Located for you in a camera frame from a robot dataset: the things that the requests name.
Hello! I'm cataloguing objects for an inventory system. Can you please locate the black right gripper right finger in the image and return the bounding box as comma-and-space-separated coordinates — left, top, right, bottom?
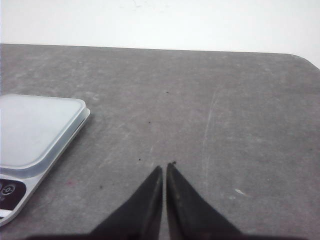
166, 163, 244, 240

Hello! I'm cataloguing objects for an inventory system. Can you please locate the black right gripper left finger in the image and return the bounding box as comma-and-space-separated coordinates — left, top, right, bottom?
91, 166, 163, 240

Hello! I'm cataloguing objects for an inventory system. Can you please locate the silver digital kitchen scale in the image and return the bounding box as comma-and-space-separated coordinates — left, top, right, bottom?
0, 94, 90, 226

